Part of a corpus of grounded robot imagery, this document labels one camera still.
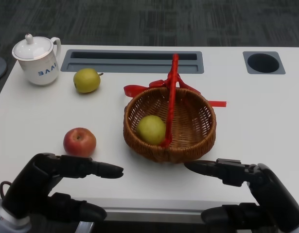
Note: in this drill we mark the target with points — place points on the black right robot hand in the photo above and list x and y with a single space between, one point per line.
275 191

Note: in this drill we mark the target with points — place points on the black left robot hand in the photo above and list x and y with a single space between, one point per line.
30 184

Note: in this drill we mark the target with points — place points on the white table apron bar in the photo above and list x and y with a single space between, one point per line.
151 214

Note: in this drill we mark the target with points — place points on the red apple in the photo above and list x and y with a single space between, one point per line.
78 143

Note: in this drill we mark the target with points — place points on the white lidded mug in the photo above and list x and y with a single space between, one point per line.
37 63

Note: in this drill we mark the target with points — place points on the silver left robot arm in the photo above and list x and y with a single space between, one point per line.
5 222

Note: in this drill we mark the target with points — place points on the yellow-green apple with stem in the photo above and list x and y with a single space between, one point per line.
86 81

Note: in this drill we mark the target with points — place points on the yellow-green apple without stem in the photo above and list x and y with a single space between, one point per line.
150 129

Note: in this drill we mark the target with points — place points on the white table leg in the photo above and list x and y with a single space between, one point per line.
84 227

